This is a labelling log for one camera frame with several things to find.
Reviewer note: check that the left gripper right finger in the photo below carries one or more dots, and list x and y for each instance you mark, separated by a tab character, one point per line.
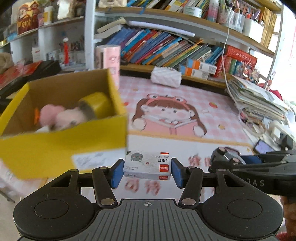
189	179

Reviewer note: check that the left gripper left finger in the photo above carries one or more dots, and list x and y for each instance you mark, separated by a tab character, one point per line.
105	179

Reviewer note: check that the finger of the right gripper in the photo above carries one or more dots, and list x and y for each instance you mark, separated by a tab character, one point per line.
214	165
275	154

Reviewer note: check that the white staples box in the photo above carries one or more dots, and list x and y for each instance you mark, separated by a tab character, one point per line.
148	165

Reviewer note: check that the yellow tape roll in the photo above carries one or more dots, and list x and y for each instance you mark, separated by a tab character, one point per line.
96	106

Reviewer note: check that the pink plush toy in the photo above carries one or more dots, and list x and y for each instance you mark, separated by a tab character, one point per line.
59	117

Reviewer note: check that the white charger plug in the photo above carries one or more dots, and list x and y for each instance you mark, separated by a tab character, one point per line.
44	129

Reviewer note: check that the black smartphone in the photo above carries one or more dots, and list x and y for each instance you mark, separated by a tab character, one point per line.
262	147

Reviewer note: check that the white power strip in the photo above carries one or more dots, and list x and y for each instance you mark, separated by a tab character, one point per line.
278	132

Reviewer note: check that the clear tape roll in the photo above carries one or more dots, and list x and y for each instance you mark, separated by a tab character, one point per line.
255	127

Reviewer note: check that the stack of papers and notebooks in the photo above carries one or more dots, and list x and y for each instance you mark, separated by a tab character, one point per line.
257	102

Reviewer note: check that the yellow cardboard box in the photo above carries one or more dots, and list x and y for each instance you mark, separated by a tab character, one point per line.
30	154

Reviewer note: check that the orange white box lower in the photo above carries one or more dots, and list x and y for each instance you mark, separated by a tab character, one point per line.
193	72

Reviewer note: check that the orange white box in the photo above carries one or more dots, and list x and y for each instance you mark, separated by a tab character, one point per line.
202	66
193	72

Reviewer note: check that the orange white box upper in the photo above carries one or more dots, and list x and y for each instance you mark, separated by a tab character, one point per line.
202	66

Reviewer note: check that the white quilted pouch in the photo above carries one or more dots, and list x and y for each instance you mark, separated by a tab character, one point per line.
166	76

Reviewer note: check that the red dictionary book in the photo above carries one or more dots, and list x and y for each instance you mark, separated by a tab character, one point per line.
240	55

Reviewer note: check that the white bookshelf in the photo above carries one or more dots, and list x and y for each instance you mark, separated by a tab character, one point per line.
177	23

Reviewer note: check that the pink cylinder container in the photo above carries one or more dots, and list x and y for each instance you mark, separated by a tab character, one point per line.
108	57

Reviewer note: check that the black electronic keyboard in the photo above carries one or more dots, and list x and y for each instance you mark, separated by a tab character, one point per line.
45	69

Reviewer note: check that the red plastic bag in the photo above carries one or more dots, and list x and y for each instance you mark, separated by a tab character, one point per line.
17	71

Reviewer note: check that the brown crumpled cloth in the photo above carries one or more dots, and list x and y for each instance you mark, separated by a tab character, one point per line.
6	62

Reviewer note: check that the white lotion bottle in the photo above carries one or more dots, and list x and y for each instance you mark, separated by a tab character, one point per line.
48	15

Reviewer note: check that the fortune god figure box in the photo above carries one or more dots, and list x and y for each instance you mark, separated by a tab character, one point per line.
27	17

